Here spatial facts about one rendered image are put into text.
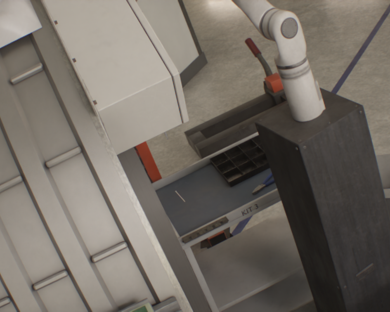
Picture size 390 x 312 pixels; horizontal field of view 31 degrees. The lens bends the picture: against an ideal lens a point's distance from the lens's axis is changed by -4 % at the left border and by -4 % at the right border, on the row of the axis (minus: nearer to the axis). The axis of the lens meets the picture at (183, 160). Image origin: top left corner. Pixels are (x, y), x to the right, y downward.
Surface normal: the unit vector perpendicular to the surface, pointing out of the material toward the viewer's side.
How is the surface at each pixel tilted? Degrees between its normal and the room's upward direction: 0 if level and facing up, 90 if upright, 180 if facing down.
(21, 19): 53
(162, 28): 90
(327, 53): 0
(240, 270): 0
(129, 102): 125
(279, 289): 0
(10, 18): 60
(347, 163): 90
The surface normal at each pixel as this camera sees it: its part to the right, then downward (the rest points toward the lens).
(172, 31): 0.79, 0.02
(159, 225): 0.18, 0.15
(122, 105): 0.43, 0.78
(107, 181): 0.07, -0.10
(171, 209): -0.34, -0.81
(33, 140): 0.77, -0.50
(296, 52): 0.44, 0.31
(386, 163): -0.34, 0.57
